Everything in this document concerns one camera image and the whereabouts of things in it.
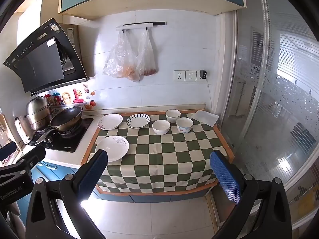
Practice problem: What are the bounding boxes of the white paper towel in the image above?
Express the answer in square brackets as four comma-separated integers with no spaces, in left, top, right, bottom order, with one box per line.
[191,110,220,127]

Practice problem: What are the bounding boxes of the dark frying pan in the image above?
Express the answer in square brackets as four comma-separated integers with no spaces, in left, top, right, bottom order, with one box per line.
[35,106,83,145]

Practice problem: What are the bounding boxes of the plain white bowl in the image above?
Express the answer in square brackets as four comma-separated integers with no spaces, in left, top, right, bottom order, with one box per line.
[153,120,171,135]

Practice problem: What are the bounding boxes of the small clear plastic bag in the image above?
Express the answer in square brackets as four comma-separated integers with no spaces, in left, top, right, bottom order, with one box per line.
[135,29,158,76]

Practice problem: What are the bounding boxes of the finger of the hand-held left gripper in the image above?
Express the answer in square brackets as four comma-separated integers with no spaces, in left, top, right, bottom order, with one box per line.
[0,141,17,161]
[15,145,47,173]

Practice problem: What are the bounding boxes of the wall hook rail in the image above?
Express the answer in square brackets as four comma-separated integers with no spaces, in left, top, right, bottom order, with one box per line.
[116,22,166,31]

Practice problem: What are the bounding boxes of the frosted glass sliding door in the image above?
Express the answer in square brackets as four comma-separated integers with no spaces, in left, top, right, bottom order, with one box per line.
[221,0,319,231]

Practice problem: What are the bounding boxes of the small white floral plate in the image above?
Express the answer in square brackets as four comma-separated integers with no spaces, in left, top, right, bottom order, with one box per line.
[97,114,123,130]

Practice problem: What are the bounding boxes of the large clear plastic bag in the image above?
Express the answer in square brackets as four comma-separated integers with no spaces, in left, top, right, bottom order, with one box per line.
[103,30,141,82]

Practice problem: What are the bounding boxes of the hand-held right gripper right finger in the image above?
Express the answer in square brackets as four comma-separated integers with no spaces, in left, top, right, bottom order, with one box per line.
[209,151,292,239]

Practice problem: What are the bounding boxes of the blue rim printed bowl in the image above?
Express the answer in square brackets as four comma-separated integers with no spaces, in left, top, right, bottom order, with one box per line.
[176,118,194,133]

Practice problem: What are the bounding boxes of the black range hood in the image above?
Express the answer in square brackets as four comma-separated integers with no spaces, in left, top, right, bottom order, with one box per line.
[3,18,87,93]

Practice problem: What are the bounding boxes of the thin charger cable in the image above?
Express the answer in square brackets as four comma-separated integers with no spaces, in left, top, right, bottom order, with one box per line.
[206,78,214,110]

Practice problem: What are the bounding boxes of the large white floral plate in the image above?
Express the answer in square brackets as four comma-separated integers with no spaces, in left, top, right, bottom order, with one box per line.
[95,135,129,162]

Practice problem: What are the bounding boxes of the black rim white bowl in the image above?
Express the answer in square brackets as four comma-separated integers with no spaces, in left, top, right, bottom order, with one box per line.
[166,110,181,123]

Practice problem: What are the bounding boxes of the white kettle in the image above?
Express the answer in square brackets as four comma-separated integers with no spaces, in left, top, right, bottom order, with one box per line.
[14,117,32,145]

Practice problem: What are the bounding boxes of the white plate with dark stripes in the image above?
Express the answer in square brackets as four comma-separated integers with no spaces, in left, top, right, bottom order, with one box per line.
[126,114,151,129]

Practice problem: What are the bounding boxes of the green white checkered tablecloth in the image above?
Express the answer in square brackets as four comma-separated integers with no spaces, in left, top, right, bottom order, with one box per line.
[80,110,235,196]

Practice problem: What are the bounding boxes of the black gas stove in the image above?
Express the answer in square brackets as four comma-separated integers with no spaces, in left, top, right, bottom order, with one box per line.
[30,118,94,153]

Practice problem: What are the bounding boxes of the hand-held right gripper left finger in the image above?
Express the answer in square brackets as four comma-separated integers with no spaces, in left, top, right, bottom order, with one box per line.
[26,149,109,239]

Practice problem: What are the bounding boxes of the stainless steel steamer pot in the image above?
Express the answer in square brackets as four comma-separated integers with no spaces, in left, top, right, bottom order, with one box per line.
[24,93,53,131]

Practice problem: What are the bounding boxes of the colourful wall stickers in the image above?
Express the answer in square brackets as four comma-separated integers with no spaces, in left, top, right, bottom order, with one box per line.
[44,89,96,110]

